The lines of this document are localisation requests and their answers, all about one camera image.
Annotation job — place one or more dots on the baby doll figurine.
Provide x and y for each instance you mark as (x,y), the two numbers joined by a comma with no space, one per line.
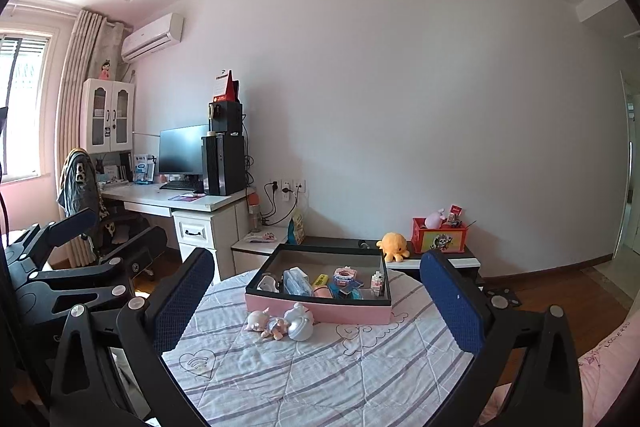
(266,325)

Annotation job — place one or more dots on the black computer monitor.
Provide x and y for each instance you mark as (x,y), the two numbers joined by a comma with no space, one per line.
(181,150)

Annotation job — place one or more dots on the yellow highlighter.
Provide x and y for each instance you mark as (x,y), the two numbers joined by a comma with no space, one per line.
(321,280)

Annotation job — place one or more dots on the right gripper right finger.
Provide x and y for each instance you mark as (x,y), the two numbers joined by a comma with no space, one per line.
(546,391)

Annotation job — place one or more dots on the red toy storage box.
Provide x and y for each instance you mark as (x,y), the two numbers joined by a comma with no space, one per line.
(446,239)

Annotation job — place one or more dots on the white glass door cabinet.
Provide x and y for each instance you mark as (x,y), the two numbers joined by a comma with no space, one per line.
(107,116)

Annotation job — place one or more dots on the blue marker pen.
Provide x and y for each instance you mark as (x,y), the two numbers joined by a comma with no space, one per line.
(350,293)

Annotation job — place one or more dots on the black speaker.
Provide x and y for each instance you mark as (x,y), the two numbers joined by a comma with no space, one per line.
(225,117)

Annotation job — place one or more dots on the white plug adapter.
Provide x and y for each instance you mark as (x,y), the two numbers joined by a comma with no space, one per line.
(269,283)

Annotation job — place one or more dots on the red paper bag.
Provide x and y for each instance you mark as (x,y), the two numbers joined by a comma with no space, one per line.
(225,88)

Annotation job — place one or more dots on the white desk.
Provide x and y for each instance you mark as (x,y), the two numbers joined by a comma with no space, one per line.
(215,223)

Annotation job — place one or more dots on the striped quilted tablecloth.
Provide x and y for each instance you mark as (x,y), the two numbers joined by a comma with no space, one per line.
(397,374)

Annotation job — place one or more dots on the white air conditioner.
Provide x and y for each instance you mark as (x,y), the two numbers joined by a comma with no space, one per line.
(163,32)

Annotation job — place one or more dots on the black computer tower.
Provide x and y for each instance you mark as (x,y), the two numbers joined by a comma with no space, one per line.
(223,164)

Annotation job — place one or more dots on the white side table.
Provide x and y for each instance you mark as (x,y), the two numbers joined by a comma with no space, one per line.
(248,256)

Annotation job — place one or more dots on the black bathroom scale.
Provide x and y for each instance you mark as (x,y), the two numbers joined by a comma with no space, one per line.
(502,298)

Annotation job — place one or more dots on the snack bag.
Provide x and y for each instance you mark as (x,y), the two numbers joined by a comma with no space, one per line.
(296,232)

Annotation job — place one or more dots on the white round toy lamp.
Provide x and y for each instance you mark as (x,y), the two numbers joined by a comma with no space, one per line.
(300,322)

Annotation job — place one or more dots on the clear plastic case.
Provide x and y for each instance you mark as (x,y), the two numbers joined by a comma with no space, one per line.
(295,282)

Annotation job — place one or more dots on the white block figure model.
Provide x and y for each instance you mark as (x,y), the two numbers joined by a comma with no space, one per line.
(377,284)

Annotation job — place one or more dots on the orange cap bottle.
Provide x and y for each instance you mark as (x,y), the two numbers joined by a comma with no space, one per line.
(254,212)

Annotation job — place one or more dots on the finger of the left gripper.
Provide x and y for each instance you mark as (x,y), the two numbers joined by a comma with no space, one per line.
(138,254)
(59,233)

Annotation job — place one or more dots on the pink green storage box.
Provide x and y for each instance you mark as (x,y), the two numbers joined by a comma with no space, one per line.
(314,261)

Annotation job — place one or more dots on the black office chair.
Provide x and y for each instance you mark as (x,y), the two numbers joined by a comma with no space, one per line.
(78,189)

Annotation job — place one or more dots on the pink plush toy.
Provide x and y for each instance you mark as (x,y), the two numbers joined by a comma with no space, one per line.
(435,219)

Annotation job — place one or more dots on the yellow octopus plush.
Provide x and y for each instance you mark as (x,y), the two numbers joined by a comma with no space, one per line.
(394,247)

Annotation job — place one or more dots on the pink block donut model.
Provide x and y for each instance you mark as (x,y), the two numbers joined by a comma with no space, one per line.
(344,275)

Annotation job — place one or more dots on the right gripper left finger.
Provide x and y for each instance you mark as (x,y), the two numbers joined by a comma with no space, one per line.
(86,390)

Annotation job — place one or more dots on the rose gold tape roll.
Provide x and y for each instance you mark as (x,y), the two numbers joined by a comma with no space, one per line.
(322,292)

